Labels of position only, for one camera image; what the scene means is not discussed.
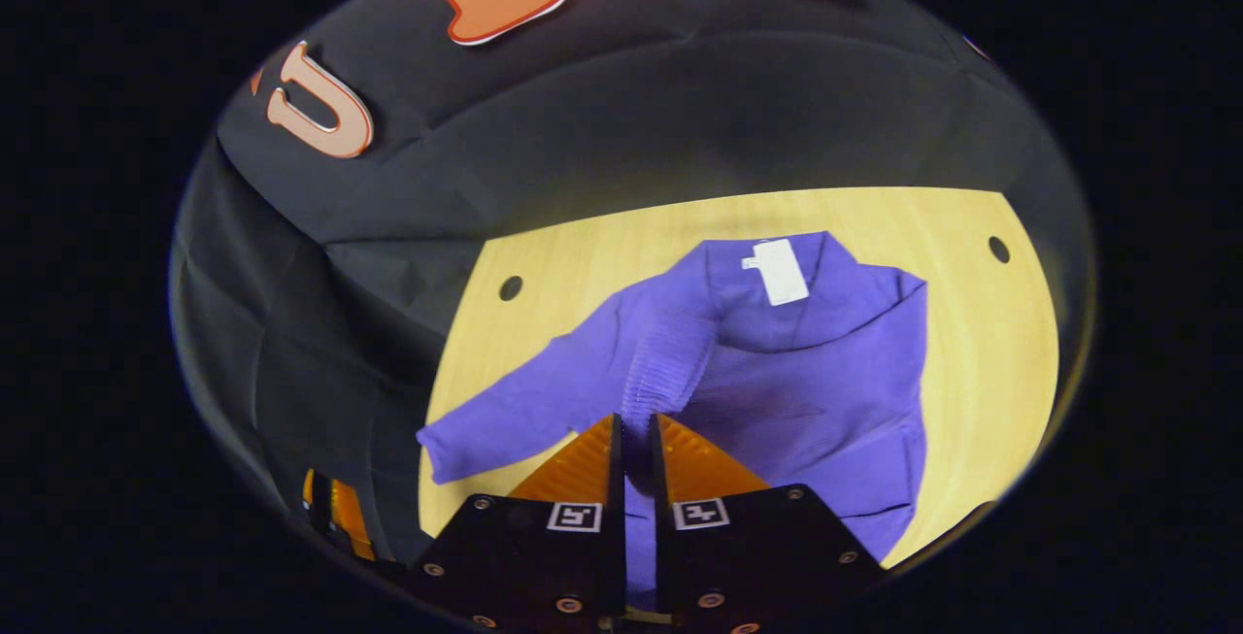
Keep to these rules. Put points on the purple shirt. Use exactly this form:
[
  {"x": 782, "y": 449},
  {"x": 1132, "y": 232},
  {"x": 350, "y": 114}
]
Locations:
[{"x": 806, "y": 391}]

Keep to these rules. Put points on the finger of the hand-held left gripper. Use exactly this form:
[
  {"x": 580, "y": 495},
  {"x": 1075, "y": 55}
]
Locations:
[
  {"x": 350, "y": 517},
  {"x": 309, "y": 490}
]

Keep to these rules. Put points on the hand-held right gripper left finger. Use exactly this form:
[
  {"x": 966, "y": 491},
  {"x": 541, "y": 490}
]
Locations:
[{"x": 615, "y": 556}]

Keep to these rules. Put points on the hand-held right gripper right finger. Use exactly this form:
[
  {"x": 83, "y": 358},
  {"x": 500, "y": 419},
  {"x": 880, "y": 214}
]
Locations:
[{"x": 662, "y": 566}]

